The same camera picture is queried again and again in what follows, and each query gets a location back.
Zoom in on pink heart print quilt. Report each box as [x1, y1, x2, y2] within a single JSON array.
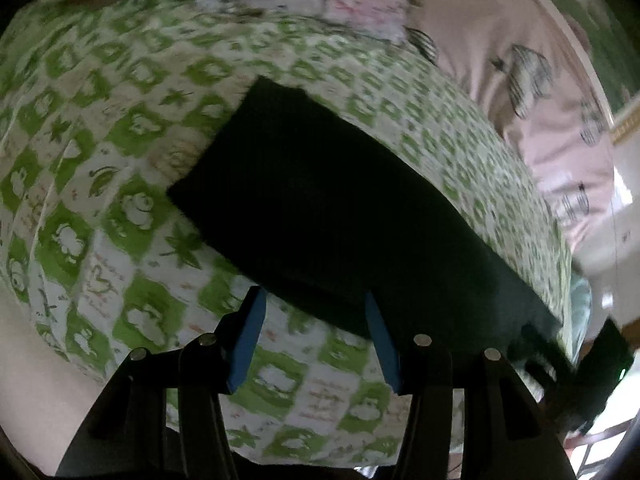
[[407, 0, 614, 249]]

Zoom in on green patterned bed sheet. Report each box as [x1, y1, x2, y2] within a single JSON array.
[[0, 0, 574, 468]]

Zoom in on black pants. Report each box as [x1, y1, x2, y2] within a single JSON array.
[[167, 78, 560, 354]]

